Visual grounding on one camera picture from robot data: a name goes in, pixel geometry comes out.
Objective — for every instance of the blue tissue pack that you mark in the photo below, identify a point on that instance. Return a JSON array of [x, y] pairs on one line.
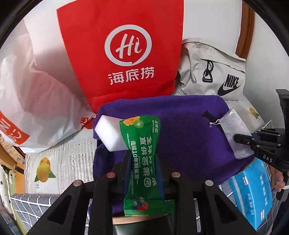
[[250, 194]]

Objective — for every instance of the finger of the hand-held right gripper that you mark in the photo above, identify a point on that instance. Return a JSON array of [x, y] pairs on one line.
[[264, 133], [242, 138]]

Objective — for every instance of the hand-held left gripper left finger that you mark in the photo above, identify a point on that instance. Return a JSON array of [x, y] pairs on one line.
[[125, 178]]

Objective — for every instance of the newsprint cloth with fruit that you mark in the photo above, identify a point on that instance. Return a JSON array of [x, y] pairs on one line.
[[67, 158]]

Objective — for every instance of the checked grey cloth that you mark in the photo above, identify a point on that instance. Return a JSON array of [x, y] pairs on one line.
[[27, 203]]

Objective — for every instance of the dark green tin box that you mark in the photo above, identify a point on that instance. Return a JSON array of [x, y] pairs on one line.
[[144, 226]]

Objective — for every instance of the white sponge block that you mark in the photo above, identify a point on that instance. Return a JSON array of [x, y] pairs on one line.
[[108, 131]]

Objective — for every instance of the green snack packet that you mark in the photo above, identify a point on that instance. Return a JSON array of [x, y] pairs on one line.
[[142, 146]]

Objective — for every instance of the wooden door frame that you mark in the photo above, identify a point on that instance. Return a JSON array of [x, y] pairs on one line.
[[245, 34]]

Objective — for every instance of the grey waist bag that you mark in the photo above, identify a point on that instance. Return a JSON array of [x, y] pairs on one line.
[[194, 67]]

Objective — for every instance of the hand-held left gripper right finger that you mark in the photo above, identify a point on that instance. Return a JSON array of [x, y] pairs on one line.
[[160, 180]]

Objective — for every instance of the white plastic shopping bag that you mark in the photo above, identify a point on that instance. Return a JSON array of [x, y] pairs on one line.
[[33, 90]]

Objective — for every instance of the red paper bag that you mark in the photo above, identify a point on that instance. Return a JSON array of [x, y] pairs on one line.
[[94, 67]]

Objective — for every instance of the person's right hand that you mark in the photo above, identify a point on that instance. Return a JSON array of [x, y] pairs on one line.
[[280, 180]]

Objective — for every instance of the purple towel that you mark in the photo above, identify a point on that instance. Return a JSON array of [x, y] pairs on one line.
[[185, 135]]

